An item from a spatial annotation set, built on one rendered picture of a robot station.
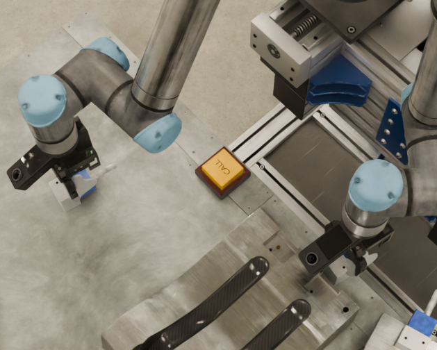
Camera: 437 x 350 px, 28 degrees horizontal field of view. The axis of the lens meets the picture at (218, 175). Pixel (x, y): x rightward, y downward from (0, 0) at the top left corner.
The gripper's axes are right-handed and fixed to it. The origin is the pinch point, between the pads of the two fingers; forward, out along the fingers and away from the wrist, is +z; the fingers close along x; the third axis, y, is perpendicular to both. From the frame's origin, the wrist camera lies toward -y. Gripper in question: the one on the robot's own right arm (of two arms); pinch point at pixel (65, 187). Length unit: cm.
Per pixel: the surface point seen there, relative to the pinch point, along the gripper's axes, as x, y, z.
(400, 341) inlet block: -59, 35, -4
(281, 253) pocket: -34.2, 27.2, -1.7
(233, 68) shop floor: 48, 70, 85
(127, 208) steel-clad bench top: -8.4, 8.4, 4.6
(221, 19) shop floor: 65, 77, 85
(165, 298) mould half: -31.0, 4.2, -5.5
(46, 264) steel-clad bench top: -10.0, -10.4, 4.5
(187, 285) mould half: -30.6, 9.1, -3.8
